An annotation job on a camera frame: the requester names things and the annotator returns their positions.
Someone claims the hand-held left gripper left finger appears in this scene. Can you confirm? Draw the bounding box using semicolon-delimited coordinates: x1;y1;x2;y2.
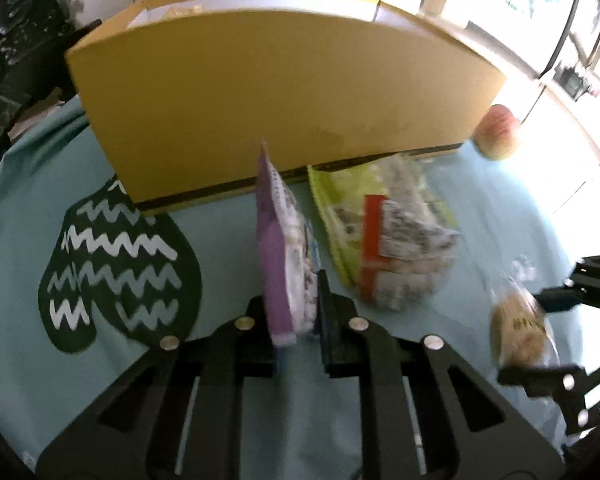
36;296;284;480

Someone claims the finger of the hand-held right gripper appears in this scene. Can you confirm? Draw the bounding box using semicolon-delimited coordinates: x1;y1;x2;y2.
497;366;587;396
535;254;600;313

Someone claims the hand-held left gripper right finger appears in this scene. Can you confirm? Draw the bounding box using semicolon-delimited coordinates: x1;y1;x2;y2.
316;270;565;480

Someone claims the round cake clear packet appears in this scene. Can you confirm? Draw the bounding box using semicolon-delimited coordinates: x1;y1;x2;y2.
490;275;561;368

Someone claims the purple snack packet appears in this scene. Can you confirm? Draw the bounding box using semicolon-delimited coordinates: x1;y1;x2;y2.
256;142;322;348

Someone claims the yellow cardboard box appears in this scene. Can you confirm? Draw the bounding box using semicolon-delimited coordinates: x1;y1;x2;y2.
64;0;508;217

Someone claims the light blue printed cloth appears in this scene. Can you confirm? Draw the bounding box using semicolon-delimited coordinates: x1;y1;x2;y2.
0;94;600;480

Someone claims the green red striped snack packet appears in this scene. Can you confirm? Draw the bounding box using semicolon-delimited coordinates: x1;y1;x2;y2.
307;154;463;313

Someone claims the red apple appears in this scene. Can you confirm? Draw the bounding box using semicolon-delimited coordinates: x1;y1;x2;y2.
474;104;523;161

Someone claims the glass window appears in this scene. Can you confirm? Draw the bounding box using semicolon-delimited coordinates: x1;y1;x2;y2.
467;0;581;73

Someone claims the black patterned bag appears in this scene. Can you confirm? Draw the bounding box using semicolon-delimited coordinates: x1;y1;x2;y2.
0;0;103;161

